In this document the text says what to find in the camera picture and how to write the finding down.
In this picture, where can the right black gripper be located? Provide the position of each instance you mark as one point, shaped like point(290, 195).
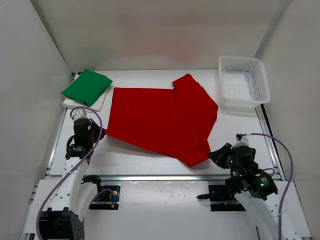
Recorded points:
point(217, 156)

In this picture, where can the red t shirt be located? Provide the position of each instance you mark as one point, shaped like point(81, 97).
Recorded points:
point(173, 122)

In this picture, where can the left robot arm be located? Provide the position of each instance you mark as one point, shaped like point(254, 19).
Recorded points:
point(61, 215)

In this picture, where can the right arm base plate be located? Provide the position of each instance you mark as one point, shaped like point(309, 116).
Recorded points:
point(222, 197)

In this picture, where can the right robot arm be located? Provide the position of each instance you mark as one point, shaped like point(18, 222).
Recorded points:
point(268, 217)

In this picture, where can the white plastic basket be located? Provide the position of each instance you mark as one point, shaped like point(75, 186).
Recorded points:
point(243, 82)

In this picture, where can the green t shirt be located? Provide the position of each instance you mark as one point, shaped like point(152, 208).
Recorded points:
point(87, 88)

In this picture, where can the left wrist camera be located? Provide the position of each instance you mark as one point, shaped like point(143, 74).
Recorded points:
point(79, 114)

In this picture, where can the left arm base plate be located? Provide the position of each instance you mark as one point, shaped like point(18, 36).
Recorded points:
point(109, 196)

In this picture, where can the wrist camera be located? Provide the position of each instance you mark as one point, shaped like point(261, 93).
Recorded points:
point(79, 114)
point(241, 140)

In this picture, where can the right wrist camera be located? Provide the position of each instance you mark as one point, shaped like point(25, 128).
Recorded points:
point(241, 140)

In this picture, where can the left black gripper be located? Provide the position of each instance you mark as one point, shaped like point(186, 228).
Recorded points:
point(93, 124)

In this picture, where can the aluminium front rail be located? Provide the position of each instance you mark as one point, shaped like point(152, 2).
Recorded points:
point(161, 178)

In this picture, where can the white t shirt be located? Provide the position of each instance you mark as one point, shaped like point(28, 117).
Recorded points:
point(97, 106)

